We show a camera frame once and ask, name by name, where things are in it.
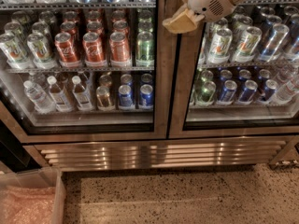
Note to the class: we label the middle front coca-cola can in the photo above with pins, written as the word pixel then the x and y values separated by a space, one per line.
pixel 94 52

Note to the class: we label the blue pepsi can left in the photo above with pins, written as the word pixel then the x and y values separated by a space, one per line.
pixel 126 99

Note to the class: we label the blue pepsi can right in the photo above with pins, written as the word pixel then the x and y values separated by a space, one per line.
pixel 146 96

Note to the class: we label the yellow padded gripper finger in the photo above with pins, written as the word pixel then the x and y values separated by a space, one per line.
pixel 183 21

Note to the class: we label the silver blue tall can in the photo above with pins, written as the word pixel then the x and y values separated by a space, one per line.
pixel 269 49

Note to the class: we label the right door water bottle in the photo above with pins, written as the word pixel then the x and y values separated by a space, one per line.
pixel 287 91

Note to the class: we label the door 7up can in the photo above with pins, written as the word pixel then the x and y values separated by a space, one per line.
pixel 246 45
pixel 220 44

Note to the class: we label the front left 7up can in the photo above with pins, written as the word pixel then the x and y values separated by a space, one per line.
pixel 15 51

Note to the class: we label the clear plastic bin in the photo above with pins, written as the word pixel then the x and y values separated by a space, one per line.
pixel 37 179

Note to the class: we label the green can right door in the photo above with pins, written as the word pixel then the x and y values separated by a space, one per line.
pixel 205 93

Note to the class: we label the blue pepsi can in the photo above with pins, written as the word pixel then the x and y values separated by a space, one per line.
pixel 126 99
pixel 146 96

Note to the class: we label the green front soda can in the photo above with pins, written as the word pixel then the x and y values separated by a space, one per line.
pixel 144 49

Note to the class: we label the glass fridge door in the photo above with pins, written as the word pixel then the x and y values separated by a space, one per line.
pixel 78 17
pixel 190 120

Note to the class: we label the pink bubble wrap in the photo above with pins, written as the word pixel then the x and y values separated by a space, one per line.
pixel 26 206

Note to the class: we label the brown tea bottle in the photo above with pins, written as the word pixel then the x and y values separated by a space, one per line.
pixel 60 95
pixel 82 94

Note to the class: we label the coca-cola can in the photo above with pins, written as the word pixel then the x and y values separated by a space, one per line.
pixel 120 50
pixel 67 49
pixel 94 52

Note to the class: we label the front left coca-cola can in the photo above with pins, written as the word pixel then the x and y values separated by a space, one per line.
pixel 67 49

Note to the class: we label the blue can door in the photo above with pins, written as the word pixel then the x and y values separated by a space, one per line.
pixel 227 93
pixel 269 88
pixel 248 89

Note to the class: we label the gold soda can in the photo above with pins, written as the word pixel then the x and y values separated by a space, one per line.
pixel 104 99

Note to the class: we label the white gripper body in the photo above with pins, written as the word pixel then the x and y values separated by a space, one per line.
pixel 207 1

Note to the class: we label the right front coca-cola can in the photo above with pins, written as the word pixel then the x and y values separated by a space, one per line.
pixel 120 50

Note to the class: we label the steel fridge bottom grille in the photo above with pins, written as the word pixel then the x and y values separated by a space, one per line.
pixel 124 155

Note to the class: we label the clear water bottle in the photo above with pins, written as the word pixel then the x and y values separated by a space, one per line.
pixel 43 103

